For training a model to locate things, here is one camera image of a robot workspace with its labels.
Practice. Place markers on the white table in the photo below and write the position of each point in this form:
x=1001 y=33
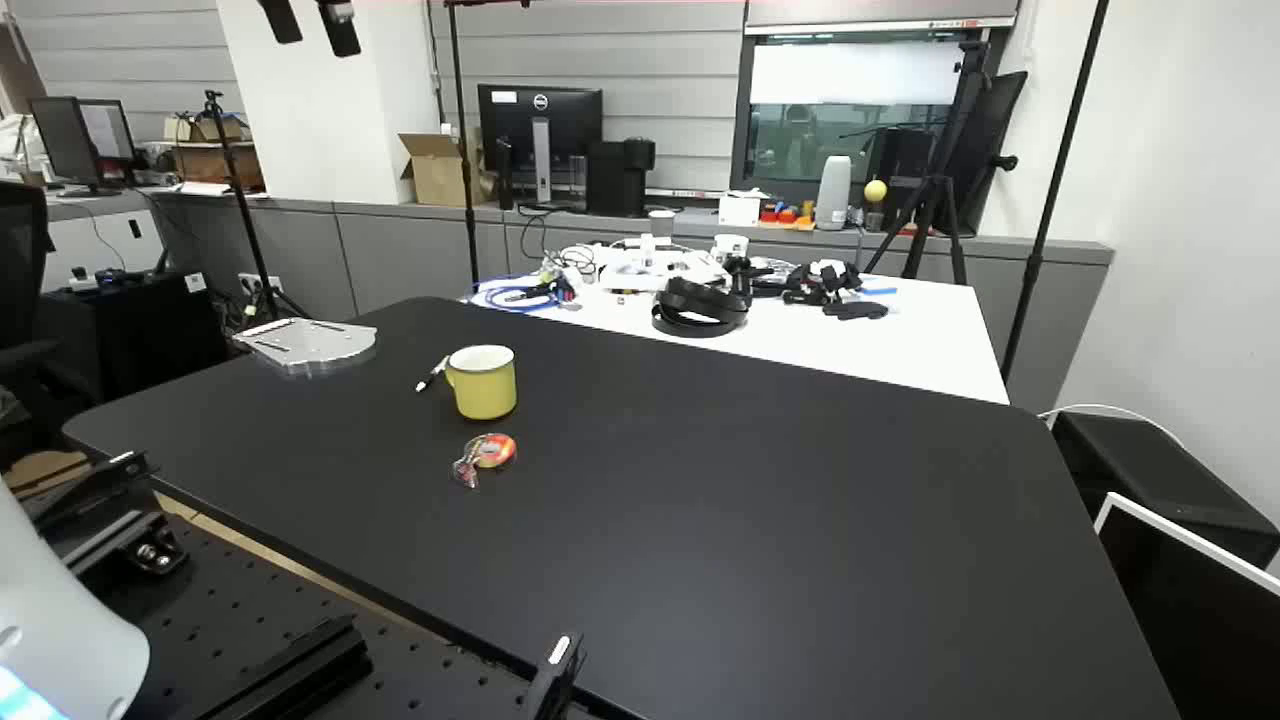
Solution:
x=907 y=341

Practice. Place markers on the black camera tripod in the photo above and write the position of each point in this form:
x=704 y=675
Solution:
x=242 y=202
x=948 y=160

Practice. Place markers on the yellow ball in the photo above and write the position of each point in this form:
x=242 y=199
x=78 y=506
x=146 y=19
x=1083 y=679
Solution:
x=873 y=189

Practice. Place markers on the yellow mug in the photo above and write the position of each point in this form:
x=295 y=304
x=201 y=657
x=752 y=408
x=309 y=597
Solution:
x=482 y=387

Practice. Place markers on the black mounting rail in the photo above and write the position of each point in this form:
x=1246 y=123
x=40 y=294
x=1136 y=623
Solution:
x=286 y=675

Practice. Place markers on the black headset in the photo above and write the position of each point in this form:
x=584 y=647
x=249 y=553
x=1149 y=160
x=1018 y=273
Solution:
x=697 y=311

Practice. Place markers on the black computer box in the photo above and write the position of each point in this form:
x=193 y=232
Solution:
x=623 y=177

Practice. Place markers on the black office chair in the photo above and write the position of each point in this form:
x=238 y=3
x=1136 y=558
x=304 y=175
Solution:
x=18 y=267

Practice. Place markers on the black perforated breadboard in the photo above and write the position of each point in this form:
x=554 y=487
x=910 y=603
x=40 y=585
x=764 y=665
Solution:
x=226 y=612

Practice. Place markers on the white framed black panel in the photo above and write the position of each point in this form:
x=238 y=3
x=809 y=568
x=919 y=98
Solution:
x=1192 y=612

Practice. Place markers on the small white box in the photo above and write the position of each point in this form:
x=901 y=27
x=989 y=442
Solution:
x=741 y=208

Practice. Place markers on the white electronics pile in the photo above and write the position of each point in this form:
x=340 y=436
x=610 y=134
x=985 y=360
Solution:
x=640 y=267

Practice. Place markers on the wooden crate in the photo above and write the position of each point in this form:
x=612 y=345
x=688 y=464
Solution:
x=214 y=160

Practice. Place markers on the black monitor with silver stand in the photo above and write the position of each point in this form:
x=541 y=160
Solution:
x=541 y=123

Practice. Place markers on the red small items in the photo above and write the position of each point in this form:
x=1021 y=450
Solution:
x=791 y=213

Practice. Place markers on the black low cabinet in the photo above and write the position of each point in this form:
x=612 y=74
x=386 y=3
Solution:
x=1161 y=472

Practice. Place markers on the open cardboard box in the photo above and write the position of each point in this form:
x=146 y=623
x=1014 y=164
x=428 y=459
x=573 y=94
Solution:
x=435 y=175

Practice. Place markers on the orange wrapped candy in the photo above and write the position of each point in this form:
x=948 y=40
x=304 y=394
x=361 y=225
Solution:
x=489 y=453

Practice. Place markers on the white cylinder speaker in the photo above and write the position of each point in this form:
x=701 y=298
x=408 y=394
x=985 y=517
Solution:
x=833 y=195

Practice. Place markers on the small desk monitor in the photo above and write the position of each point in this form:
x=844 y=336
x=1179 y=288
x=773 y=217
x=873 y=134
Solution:
x=90 y=139

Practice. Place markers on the black pen with white cap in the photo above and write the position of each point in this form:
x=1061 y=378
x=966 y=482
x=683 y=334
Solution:
x=428 y=374

